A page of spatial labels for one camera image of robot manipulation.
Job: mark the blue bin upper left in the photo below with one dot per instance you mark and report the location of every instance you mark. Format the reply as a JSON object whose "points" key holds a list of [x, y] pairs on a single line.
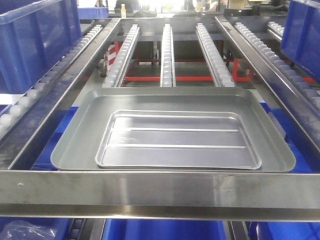
{"points": [[34, 36]]}

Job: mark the blue bin lower left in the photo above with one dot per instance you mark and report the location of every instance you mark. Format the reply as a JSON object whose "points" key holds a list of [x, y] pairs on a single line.
{"points": [[34, 228]]}

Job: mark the large grey metal tray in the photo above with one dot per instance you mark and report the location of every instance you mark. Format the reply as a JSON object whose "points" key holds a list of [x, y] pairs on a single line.
{"points": [[77, 148]]}

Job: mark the red floor frame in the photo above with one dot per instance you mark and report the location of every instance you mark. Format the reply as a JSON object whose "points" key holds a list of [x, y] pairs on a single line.
{"points": [[206, 78]]}

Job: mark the steel flow rack frame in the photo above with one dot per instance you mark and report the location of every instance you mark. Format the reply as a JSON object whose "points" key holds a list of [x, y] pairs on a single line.
{"points": [[232, 195]]}

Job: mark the blue bin lower right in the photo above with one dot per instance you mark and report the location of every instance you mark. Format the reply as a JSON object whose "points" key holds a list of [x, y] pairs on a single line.
{"points": [[283, 230]]}

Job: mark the far right roller track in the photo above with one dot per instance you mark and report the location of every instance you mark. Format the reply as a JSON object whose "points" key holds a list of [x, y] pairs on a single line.
{"points": [[296, 80]]}

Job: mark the middle white roller track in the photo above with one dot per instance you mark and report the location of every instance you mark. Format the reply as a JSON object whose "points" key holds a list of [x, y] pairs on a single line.
{"points": [[167, 72]]}

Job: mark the right white roller track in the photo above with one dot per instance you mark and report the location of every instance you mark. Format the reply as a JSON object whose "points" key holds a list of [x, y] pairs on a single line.
{"points": [[221, 76]]}

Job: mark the blue box lower middle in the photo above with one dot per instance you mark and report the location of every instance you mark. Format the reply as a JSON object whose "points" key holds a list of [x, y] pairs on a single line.
{"points": [[163, 229]]}

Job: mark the lower rack roller track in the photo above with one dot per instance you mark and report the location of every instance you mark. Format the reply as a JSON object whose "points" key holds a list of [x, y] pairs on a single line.
{"points": [[76, 228]]}

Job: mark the blue bin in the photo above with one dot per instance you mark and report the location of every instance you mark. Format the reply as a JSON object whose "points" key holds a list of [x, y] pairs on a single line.
{"points": [[301, 37], [283, 230], [34, 36], [34, 228]]}

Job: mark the left white roller track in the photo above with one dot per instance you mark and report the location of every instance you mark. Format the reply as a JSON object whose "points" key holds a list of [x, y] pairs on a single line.
{"points": [[120, 66]]}

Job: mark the white roller track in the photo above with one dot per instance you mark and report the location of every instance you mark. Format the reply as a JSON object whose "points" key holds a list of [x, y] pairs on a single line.
{"points": [[167, 72], [120, 66], [221, 76]]}

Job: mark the far left roller track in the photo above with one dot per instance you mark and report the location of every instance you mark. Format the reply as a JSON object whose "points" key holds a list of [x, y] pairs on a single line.
{"points": [[10, 114]]}

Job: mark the blue bin upper right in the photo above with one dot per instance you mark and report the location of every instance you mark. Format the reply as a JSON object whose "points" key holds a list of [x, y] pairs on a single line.
{"points": [[301, 37]]}

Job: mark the red white striped post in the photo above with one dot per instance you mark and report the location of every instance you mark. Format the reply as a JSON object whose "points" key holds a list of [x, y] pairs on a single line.
{"points": [[111, 55]]}

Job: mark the small silver ribbed tray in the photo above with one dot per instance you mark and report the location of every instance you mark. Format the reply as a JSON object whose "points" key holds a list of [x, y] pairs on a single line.
{"points": [[176, 139]]}

